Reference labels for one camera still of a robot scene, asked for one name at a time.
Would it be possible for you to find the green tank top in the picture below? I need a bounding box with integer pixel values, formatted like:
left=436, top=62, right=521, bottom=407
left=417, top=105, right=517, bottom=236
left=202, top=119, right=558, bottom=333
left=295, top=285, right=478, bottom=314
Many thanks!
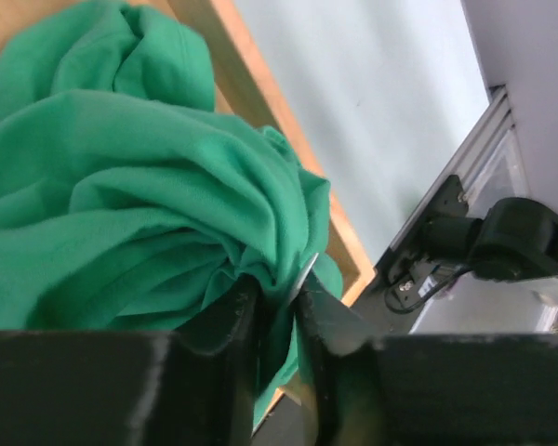
left=0, top=0, right=344, bottom=433

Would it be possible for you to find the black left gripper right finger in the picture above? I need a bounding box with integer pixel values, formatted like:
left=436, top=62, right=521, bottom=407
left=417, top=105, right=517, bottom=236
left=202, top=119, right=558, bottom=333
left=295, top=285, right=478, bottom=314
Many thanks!
left=295, top=275, right=558, bottom=445

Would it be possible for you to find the wooden clothes rack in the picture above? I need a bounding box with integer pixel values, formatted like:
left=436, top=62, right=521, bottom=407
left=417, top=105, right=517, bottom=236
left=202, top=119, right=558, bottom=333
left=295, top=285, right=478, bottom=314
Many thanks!
left=0, top=0, right=376, bottom=422

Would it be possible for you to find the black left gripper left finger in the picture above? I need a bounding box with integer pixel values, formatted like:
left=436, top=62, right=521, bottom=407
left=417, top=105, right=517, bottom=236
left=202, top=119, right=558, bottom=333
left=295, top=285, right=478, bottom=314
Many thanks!
left=0, top=276, right=260, bottom=445

